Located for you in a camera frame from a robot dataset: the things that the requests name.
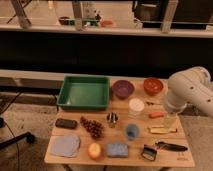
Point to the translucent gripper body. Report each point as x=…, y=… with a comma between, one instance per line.
x=171, y=114

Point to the black eraser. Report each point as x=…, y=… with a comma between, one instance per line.
x=65, y=123

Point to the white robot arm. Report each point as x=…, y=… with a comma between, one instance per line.
x=187, y=86

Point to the red bowl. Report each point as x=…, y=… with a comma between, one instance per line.
x=152, y=86

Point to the purple bowl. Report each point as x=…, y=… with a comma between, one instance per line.
x=122, y=89

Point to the orange carrot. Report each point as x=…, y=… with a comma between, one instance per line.
x=155, y=115

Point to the small fork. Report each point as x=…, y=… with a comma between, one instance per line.
x=152, y=103

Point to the white lidded cup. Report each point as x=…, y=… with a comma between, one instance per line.
x=136, y=106

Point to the blue cup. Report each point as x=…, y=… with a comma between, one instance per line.
x=132, y=131

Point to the blue sponge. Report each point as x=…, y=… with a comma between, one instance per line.
x=117, y=150

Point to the bunch of red grapes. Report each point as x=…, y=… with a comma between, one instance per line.
x=94, y=128

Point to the green plastic tray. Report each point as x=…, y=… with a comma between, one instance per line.
x=84, y=93

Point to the red yellow apple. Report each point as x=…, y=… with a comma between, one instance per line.
x=94, y=150

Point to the blue-grey cloth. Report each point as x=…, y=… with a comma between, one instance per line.
x=65, y=146

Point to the black chair base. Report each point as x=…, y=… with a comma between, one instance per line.
x=29, y=137

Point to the black handled knife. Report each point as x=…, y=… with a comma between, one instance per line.
x=170, y=146

